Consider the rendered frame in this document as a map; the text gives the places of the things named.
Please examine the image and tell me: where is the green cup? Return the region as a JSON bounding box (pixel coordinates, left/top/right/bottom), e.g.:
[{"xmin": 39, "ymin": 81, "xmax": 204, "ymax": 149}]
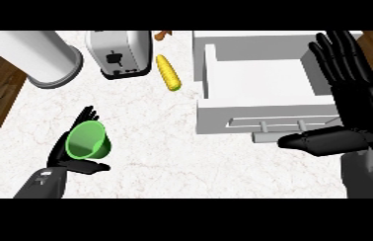
[{"xmin": 63, "ymin": 120, "xmax": 113, "ymax": 160}]

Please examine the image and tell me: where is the small brown object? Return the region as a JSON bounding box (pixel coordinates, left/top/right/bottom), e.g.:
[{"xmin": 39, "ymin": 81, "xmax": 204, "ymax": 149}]
[{"xmin": 153, "ymin": 31, "xmax": 173, "ymax": 41}]

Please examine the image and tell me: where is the yellow corn cob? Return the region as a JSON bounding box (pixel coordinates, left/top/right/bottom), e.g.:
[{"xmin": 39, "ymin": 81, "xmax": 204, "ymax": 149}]
[{"xmin": 154, "ymin": 53, "xmax": 184, "ymax": 92}]

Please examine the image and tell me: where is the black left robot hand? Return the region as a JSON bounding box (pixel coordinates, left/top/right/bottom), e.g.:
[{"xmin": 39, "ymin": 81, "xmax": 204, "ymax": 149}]
[{"xmin": 45, "ymin": 105, "xmax": 111, "ymax": 176}]

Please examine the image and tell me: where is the white open drawer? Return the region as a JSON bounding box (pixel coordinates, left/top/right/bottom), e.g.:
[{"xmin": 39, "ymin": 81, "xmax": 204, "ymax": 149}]
[{"xmin": 191, "ymin": 31, "xmax": 363, "ymax": 108}]

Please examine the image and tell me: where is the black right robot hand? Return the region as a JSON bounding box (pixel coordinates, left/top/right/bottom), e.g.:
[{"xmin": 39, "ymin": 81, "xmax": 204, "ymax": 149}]
[{"xmin": 276, "ymin": 31, "xmax": 373, "ymax": 157}]

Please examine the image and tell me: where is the silver toaster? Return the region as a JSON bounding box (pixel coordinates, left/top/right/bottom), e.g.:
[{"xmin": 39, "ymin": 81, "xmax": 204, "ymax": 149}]
[{"xmin": 83, "ymin": 31, "xmax": 154, "ymax": 81}]

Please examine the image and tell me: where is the white cylindrical roll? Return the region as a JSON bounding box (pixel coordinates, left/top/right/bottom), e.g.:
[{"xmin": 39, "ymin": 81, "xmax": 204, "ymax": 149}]
[{"xmin": 0, "ymin": 31, "xmax": 83, "ymax": 90}]

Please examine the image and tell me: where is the white drawer front with handle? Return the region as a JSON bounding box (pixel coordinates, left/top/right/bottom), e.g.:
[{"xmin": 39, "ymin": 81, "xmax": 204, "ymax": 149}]
[{"xmin": 194, "ymin": 98, "xmax": 346, "ymax": 144}]

